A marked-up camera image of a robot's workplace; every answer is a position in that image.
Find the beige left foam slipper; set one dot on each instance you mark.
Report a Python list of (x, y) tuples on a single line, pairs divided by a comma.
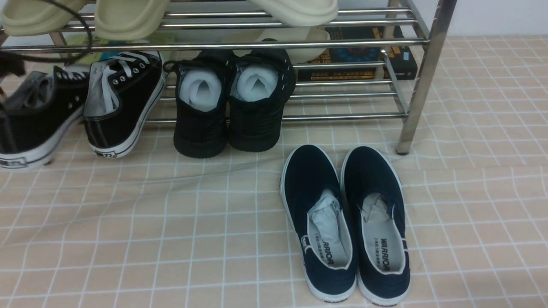
[(32, 17)]

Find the cream right foam slipper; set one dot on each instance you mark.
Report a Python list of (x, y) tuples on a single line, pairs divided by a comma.
[(300, 13)]

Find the black white canvas sneaker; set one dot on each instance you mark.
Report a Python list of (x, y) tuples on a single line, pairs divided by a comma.
[(122, 92), (36, 117)]

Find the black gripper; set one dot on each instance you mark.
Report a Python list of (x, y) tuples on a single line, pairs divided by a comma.
[(11, 64)]

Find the beige middle foam slipper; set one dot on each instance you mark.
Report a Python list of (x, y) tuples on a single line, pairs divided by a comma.
[(126, 20)]

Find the black right knit shoe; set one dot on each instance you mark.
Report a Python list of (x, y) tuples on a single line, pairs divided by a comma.
[(263, 82)]

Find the silver metal shoe rack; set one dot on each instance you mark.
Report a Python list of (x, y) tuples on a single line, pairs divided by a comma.
[(403, 26)]

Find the navy right slip-on shoe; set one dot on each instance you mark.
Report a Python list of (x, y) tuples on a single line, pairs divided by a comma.
[(373, 194)]

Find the black left knit shoe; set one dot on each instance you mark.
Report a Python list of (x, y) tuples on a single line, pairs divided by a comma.
[(201, 99)]

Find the black box behind rack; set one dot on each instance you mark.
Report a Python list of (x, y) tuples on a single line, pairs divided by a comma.
[(401, 57)]

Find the navy left slip-on shoe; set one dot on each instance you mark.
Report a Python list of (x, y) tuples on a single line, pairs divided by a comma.
[(311, 195)]

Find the black knit shoe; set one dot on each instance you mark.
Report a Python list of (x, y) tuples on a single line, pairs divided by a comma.
[(201, 99), (263, 82)]

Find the checkered beige tablecloth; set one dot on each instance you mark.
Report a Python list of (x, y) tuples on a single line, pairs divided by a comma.
[(159, 230)]

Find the navy slip-on shoe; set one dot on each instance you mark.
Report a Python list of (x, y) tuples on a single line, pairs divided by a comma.
[(311, 195), (373, 194)]

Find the beige foam slipper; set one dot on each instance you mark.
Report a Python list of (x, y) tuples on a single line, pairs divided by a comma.
[(32, 17), (126, 20)]

